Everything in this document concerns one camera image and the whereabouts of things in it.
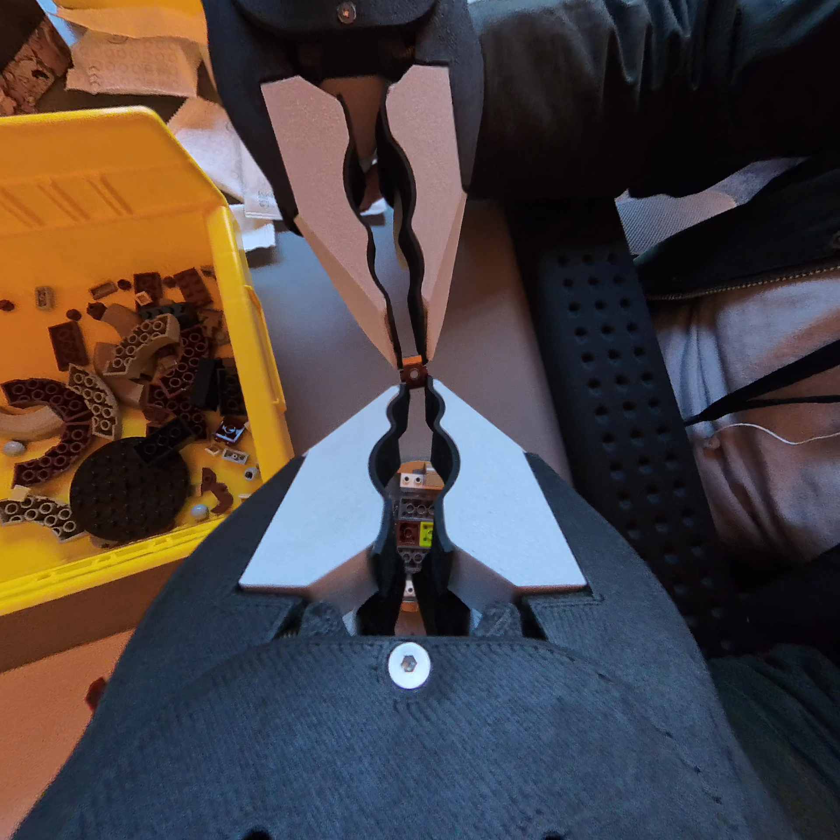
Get black lanyard strap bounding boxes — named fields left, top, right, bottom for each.
left=682, top=357, right=840, bottom=429

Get person's right forearm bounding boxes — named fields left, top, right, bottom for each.
left=469, top=0, right=840, bottom=201

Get round toy brick assembly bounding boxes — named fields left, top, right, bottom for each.
left=392, top=459, right=444, bottom=614

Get crumpled white paper bag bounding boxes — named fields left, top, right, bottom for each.
left=167, top=98, right=309, bottom=252

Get pile of brown toy bricks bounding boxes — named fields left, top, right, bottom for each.
left=0, top=266, right=263, bottom=546

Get white thin cable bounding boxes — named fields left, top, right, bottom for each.
left=705, top=420, right=840, bottom=448

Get yellow plastic bin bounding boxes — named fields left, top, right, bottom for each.
left=0, top=108, right=295, bottom=618

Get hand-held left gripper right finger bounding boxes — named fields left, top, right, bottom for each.
left=416, top=381, right=587, bottom=634

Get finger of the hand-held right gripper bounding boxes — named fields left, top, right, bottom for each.
left=261, top=77, right=403, bottom=371
left=379, top=62, right=469, bottom=368

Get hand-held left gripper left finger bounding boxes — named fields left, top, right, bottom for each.
left=239, top=384, right=404, bottom=634

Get flat printed white paper bag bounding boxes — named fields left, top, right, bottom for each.
left=66, top=26, right=206, bottom=99

